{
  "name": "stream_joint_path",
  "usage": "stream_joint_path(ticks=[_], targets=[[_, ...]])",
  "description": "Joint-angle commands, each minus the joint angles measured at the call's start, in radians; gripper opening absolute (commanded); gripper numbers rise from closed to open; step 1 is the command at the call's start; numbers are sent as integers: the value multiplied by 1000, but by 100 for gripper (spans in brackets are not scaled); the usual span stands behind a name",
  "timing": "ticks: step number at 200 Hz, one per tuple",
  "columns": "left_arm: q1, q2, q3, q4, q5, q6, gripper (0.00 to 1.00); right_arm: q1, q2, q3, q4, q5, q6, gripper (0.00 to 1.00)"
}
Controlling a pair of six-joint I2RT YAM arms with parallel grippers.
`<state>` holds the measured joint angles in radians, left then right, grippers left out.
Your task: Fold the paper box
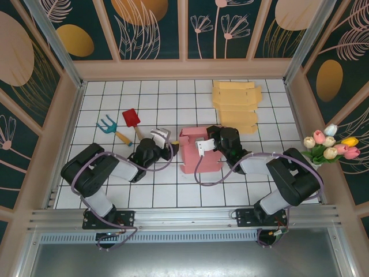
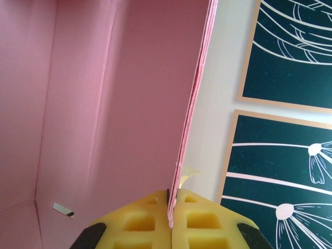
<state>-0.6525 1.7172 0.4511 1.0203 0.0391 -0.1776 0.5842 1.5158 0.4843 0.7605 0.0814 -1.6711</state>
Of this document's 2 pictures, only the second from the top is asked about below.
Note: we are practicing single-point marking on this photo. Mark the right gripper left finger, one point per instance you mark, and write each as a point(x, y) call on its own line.
point(135, 228)

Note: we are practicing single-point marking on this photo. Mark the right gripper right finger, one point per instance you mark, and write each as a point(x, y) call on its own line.
point(207, 228)

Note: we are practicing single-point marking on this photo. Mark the pink paper box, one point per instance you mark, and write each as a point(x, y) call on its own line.
point(103, 103)

